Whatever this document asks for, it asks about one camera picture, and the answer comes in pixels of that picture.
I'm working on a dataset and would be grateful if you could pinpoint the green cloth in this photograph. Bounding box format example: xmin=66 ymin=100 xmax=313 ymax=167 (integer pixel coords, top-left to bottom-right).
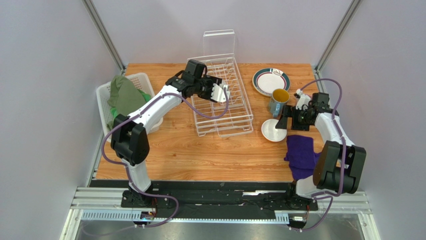
xmin=107 ymin=75 xmax=152 ymax=131

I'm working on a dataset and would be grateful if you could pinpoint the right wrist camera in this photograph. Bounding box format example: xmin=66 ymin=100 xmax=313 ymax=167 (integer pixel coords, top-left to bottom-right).
xmin=294 ymin=88 xmax=312 ymax=110

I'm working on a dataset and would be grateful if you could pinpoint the blue butterfly mug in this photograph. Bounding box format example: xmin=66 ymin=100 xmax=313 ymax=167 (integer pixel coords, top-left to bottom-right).
xmin=267 ymin=89 xmax=290 ymax=118

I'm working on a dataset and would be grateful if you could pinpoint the white wire dish rack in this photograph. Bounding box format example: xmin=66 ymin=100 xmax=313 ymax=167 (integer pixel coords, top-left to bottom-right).
xmin=193 ymin=29 xmax=254 ymax=138

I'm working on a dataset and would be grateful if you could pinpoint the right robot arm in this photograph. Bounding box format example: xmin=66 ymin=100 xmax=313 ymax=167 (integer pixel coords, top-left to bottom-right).
xmin=274 ymin=89 xmax=367 ymax=210

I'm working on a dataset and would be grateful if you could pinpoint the white flower-shaped bowl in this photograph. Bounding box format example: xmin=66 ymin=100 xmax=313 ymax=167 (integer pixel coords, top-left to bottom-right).
xmin=261 ymin=119 xmax=288 ymax=142

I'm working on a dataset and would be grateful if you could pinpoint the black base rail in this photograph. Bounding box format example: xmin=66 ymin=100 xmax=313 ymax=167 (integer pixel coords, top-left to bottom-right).
xmin=120 ymin=180 xmax=319 ymax=220

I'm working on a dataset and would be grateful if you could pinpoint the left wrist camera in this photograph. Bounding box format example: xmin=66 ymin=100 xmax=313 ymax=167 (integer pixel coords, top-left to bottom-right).
xmin=210 ymin=83 xmax=231 ymax=103

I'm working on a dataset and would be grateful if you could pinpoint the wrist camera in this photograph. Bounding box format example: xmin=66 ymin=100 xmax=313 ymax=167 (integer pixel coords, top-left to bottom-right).
xmin=294 ymin=88 xmax=312 ymax=110
xmin=210 ymin=83 xmax=231 ymax=103

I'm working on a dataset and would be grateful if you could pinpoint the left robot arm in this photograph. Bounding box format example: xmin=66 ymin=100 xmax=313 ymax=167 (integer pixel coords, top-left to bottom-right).
xmin=105 ymin=59 xmax=230 ymax=198

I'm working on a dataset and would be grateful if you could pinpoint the purple cloth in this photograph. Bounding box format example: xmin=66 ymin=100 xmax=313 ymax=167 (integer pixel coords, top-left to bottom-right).
xmin=284 ymin=135 xmax=320 ymax=181

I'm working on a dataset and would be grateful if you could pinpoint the beige plate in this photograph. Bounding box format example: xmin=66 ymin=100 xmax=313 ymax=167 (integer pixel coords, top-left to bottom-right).
xmin=251 ymin=67 xmax=291 ymax=97

